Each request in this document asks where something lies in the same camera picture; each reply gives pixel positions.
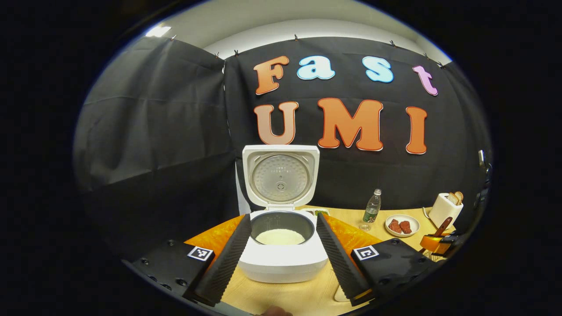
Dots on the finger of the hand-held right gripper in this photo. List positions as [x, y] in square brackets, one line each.
[429, 244]

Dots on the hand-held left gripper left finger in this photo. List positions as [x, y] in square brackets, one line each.
[224, 263]

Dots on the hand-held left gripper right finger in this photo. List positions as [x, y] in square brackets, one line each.
[340, 263]

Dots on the metal mesh chopstick holder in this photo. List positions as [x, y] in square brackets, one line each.
[431, 256]

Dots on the white rice cooker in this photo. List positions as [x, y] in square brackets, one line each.
[281, 263]

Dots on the white rice heap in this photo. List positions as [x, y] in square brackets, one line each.
[280, 237]

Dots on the white round plate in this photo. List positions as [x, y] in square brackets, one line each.
[415, 224]

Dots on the toasted bread slice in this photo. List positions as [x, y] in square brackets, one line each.
[456, 197]

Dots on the red meat piece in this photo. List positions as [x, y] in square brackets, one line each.
[395, 226]
[405, 227]

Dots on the white toaster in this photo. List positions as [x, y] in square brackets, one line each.
[441, 213]

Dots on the white divided grain dish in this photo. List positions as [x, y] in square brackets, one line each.
[316, 212]

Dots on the clear plastic water bottle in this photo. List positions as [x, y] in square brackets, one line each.
[372, 210]

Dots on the black backdrop cloth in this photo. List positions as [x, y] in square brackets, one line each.
[153, 131]

